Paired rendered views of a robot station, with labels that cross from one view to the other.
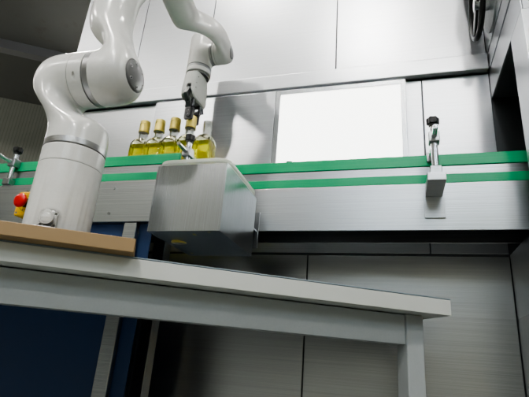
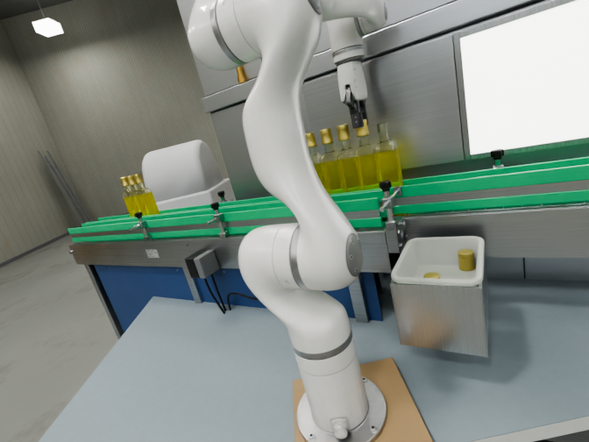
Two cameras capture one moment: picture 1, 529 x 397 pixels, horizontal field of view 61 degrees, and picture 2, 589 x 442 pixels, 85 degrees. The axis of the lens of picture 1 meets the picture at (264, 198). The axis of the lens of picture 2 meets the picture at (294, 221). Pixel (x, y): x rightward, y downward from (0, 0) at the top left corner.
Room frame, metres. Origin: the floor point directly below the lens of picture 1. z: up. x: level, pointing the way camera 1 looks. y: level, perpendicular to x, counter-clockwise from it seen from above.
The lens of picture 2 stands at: (0.31, 0.23, 1.35)
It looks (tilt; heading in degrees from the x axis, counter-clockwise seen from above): 15 degrees down; 16
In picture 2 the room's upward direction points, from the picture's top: 14 degrees counter-clockwise
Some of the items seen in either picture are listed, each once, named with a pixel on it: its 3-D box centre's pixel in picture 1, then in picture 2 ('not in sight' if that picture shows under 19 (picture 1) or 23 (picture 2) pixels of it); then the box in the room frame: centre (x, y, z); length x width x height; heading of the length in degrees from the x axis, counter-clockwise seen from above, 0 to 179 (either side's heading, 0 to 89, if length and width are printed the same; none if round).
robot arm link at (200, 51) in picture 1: (202, 53); (344, 23); (1.29, 0.26, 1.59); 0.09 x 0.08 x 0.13; 74
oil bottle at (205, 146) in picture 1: (201, 165); (390, 176); (1.28, 0.20, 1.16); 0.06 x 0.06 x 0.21; 73
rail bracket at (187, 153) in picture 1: (190, 159); (391, 202); (1.15, 0.21, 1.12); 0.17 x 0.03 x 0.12; 163
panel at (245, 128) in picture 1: (268, 136); (451, 102); (1.36, 0.00, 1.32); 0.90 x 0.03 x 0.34; 73
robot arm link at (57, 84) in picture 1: (73, 105); (293, 283); (0.84, 0.42, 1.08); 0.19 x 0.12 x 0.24; 74
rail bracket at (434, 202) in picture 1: (434, 165); not in sight; (0.96, -0.40, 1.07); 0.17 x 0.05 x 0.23; 163
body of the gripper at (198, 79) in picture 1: (196, 89); (352, 80); (1.30, 0.26, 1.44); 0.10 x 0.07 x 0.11; 163
